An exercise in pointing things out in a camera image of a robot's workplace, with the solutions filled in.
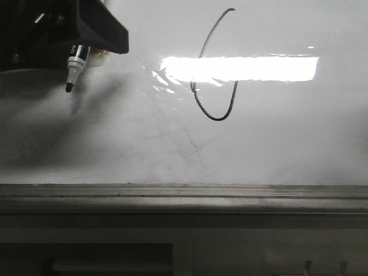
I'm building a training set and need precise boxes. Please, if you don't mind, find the black whiteboard marker pen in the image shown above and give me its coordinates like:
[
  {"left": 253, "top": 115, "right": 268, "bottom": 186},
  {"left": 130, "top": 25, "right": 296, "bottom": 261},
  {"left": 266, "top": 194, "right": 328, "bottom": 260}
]
[{"left": 66, "top": 44, "right": 90, "bottom": 93}]

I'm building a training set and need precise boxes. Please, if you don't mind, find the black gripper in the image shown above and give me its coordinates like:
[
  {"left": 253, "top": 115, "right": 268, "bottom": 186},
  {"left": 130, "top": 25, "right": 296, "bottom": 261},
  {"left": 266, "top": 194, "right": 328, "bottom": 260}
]
[{"left": 1, "top": 1, "right": 129, "bottom": 72}]

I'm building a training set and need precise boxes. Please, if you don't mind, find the grey metal whiteboard tray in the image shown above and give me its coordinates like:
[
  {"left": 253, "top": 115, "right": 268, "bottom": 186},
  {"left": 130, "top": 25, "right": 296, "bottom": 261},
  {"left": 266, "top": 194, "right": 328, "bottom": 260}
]
[{"left": 1, "top": 183, "right": 367, "bottom": 214}]

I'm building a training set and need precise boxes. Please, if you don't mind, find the white whiteboard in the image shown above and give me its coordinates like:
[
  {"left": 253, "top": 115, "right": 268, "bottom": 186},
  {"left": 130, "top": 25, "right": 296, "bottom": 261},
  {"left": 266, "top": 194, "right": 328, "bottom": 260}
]
[{"left": 1, "top": 1, "right": 367, "bottom": 185}]

